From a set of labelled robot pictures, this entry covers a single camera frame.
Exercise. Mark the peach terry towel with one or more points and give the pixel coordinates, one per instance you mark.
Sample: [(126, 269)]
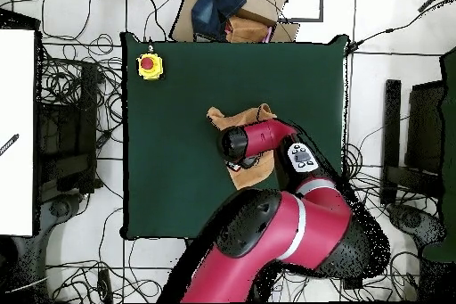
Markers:
[(253, 175)]

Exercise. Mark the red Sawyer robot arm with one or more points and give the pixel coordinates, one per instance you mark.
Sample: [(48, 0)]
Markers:
[(313, 218)]

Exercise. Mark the black flat panel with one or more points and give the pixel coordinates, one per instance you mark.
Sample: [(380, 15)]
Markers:
[(424, 133)]

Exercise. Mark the dark green table cloth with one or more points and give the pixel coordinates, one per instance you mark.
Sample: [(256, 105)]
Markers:
[(178, 140)]

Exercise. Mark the yellow emergency stop button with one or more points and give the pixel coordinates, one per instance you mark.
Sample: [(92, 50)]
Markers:
[(149, 65)]

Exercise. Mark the crumpled orange cloth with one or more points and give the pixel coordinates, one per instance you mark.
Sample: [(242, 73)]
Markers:
[(245, 31)]

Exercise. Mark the blue jeans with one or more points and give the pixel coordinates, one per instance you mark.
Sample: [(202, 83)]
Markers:
[(213, 8)]

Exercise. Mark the black upright bar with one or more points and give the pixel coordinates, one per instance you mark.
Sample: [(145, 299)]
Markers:
[(391, 122)]

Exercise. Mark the brown cardboard box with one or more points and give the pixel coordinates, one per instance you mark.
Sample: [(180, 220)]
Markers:
[(260, 1)]

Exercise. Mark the green cloth sheet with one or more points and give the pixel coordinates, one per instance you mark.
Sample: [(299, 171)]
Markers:
[(449, 140)]

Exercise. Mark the black striped bar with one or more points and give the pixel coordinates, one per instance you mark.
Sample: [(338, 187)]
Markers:
[(10, 141)]

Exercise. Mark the white panel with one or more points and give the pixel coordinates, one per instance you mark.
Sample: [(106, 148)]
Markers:
[(16, 104)]

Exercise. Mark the black pedestal leg with knob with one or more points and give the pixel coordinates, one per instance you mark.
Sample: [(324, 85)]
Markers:
[(58, 207), (411, 220)]

